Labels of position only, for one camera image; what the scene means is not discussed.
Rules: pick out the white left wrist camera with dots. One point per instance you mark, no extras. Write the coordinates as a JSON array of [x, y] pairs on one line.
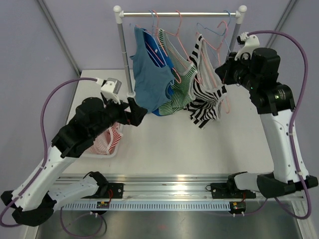
[[110, 89]]

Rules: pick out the royal blue tank top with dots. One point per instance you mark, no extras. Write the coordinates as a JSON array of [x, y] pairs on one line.
[[159, 58]]

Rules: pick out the teal tank top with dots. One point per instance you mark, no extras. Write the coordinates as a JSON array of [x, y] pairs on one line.
[[152, 80]]

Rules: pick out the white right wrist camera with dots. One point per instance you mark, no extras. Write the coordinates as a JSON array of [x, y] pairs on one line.
[[249, 42]]

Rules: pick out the blue hanger of teal top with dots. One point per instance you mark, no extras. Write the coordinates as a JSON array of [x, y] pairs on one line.
[[149, 36]]

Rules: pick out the white slotted cable duct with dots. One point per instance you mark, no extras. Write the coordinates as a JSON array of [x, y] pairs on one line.
[[148, 206]]

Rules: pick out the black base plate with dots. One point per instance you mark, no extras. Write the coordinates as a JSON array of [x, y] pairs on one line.
[[221, 191], [115, 191]]

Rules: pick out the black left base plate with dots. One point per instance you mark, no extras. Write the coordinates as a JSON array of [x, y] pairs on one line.
[[115, 191]]

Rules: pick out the black striped tank top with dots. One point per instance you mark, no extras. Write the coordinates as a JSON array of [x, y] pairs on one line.
[[200, 111]]

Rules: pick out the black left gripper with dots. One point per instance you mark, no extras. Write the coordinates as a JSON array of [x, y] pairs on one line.
[[138, 111]]

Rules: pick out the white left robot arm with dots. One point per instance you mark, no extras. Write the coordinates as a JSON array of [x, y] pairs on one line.
[[35, 203]]

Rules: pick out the pink hanger of black top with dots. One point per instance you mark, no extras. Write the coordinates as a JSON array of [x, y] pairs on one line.
[[212, 88]]

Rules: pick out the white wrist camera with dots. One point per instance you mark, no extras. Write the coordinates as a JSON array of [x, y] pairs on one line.
[[110, 89], [249, 42]]

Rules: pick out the pink hanger of green top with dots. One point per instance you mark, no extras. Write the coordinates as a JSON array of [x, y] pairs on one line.
[[183, 66]]

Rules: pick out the red striped tank top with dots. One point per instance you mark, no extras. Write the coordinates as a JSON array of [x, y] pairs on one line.
[[109, 142]]

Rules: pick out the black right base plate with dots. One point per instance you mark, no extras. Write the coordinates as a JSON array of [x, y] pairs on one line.
[[221, 191]]

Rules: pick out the white plastic basket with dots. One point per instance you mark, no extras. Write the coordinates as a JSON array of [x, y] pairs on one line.
[[112, 149]]

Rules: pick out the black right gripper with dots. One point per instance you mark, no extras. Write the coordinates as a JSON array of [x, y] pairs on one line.
[[225, 70]]

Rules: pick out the aluminium mounting rail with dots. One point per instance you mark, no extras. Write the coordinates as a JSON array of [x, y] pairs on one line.
[[163, 187]]

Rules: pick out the green striped tank top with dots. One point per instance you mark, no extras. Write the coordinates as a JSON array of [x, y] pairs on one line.
[[182, 96]]

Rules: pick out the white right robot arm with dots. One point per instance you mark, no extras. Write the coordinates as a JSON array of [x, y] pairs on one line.
[[258, 72]]

